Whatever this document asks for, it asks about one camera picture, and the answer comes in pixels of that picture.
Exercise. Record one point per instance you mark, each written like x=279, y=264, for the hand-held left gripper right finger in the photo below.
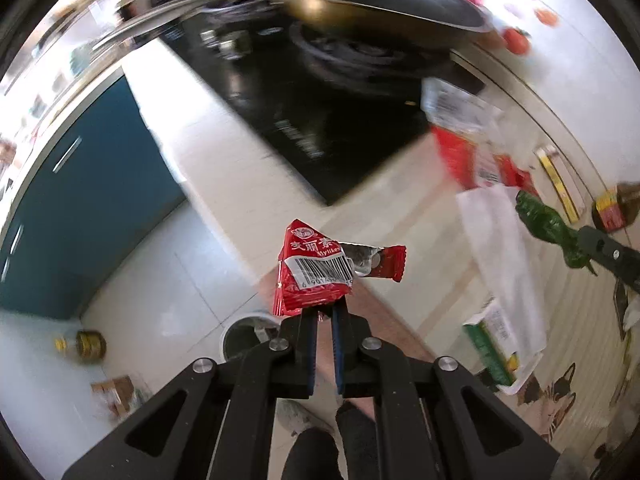
x=337, y=355

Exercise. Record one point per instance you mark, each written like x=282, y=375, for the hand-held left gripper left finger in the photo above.
x=311, y=355

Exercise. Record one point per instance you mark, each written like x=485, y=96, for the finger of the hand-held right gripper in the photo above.
x=610, y=255

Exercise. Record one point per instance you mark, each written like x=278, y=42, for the white trash bin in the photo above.
x=240, y=335

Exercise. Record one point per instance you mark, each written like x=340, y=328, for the green wrapper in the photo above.
x=542, y=222

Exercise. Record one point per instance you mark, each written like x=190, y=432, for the red snack wrapper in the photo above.
x=310, y=270

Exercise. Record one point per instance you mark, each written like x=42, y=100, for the yellow long box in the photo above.
x=560, y=185

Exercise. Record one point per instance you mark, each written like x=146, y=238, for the red and white snack bag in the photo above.
x=455, y=155

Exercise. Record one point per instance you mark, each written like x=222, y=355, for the brown glass bottle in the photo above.
x=612, y=210

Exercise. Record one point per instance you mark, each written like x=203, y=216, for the person's left slipper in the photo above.
x=300, y=415

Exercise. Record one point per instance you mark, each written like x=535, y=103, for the person's right leg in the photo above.
x=355, y=435

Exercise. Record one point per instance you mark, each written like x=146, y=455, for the person's leg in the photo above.
x=312, y=455
x=355, y=435

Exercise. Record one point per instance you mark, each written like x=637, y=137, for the person's left leg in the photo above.
x=312, y=455

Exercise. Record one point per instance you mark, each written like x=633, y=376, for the white plastic bag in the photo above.
x=500, y=260

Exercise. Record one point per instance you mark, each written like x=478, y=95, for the green carton box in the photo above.
x=487, y=355

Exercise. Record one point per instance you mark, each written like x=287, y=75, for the beige striped counter mat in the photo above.
x=415, y=200

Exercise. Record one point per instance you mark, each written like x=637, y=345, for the cardboard box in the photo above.
x=117, y=392

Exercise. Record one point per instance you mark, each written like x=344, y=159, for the cooking oil bottle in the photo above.
x=90, y=345

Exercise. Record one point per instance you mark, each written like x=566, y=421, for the black gas stove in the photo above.
x=280, y=110

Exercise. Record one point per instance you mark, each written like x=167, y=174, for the blue stove-side cabinet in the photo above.
x=90, y=200

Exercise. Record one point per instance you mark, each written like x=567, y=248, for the black wok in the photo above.
x=380, y=5

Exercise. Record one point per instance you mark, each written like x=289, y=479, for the large persimmon wall sticker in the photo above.
x=517, y=40

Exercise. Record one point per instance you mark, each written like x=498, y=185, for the small persimmon wall sticker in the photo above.
x=547, y=17

